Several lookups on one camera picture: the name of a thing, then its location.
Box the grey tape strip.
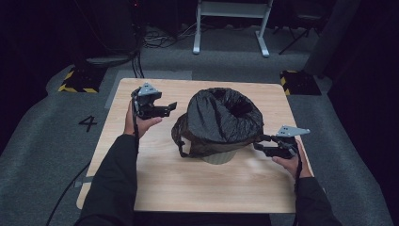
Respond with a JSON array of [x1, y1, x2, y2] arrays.
[[73, 176, 95, 188]]

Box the green ribbed trash bin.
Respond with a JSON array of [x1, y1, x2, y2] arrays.
[[200, 150, 238, 166]]

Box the grey curtain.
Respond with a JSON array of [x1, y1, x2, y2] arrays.
[[302, 0, 361, 76]]

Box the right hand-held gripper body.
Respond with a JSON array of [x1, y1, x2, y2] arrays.
[[272, 125, 311, 159]]

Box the black plastic trash bag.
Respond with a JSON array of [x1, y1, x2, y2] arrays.
[[170, 87, 266, 159]]

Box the bundle of floor cables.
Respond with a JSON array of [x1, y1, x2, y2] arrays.
[[142, 22, 201, 50]]

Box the black yellow striped floor base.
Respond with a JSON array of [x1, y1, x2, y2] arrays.
[[57, 66, 107, 94], [279, 70, 323, 96]]

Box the black stand with round base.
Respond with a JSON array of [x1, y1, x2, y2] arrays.
[[84, 0, 142, 69]]

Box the person's right hand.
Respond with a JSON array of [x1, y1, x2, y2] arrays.
[[271, 139, 310, 180]]

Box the person's dark clothed torso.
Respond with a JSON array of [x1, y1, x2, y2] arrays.
[[135, 211, 272, 226]]

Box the black floor cable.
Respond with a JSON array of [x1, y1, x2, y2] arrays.
[[46, 161, 92, 226]]

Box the white metal stand frame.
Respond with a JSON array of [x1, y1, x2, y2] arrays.
[[192, 0, 275, 58]]

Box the person's left hand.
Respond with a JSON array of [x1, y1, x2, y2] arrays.
[[123, 100, 164, 139]]

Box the black tripod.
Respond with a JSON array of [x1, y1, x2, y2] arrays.
[[272, 18, 324, 56]]

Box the black hanging stand cables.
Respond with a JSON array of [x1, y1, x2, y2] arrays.
[[131, 46, 146, 79]]

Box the right hand-held gripper cable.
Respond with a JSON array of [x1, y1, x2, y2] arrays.
[[294, 150, 304, 193]]

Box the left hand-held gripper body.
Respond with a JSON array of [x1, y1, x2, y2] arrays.
[[131, 82, 163, 121]]

